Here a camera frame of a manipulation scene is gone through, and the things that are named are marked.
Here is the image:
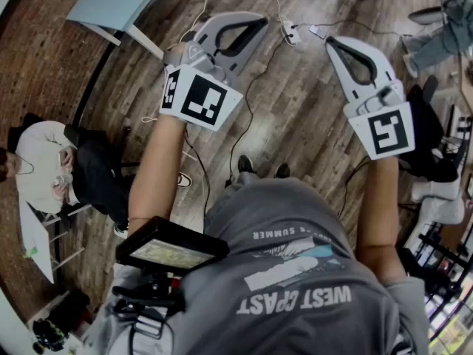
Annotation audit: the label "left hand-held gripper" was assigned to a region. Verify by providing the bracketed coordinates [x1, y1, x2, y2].
[159, 12, 269, 132]

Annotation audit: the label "white power strip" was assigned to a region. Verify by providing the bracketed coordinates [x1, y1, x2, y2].
[282, 19, 302, 47]

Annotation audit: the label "black backpack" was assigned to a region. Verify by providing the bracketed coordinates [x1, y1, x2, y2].
[31, 288, 92, 353]

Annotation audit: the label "white plastic chair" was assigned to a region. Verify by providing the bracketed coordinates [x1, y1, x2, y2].
[401, 181, 467, 249]

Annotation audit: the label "person's left forearm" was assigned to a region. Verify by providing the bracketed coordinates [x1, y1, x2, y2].
[127, 113, 188, 236]

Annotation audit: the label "grey trousers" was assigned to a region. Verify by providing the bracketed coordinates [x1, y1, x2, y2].
[224, 171, 259, 199]

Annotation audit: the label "black chest monitor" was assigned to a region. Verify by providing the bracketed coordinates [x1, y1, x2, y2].
[115, 215, 230, 271]

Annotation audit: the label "black metal shelf rack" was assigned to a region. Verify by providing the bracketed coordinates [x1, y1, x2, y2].
[401, 223, 473, 355]

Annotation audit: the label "grey printed t-shirt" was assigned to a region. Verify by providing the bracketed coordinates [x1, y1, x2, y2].
[81, 177, 432, 355]

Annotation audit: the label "white table leg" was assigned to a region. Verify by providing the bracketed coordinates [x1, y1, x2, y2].
[124, 24, 166, 61]

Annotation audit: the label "chest-mounted phone on rig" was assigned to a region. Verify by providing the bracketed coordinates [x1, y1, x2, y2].
[110, 268, 188, 342]

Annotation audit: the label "black office chair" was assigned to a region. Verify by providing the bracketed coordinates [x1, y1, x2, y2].
[404, 75, 460, 184]

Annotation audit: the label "person's right forearm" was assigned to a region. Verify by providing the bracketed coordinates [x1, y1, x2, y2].
[354, 155, 402, 247]

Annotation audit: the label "grey round stool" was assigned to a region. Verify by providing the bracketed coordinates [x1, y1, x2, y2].
[409, 7, 443, 24]

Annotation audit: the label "white metal stool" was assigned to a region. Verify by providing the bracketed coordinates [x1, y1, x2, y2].
[43, 202, 94, 273]

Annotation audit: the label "white side table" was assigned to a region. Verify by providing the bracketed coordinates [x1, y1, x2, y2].
[17, 197, 56, 285]

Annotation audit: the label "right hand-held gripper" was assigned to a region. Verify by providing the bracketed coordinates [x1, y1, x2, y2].
[324, 36, 417, 161]

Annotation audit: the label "thin black cable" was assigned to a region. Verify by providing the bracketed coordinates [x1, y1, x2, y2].
[338, 157, 374, 214]
[183, 129, 211, 217]

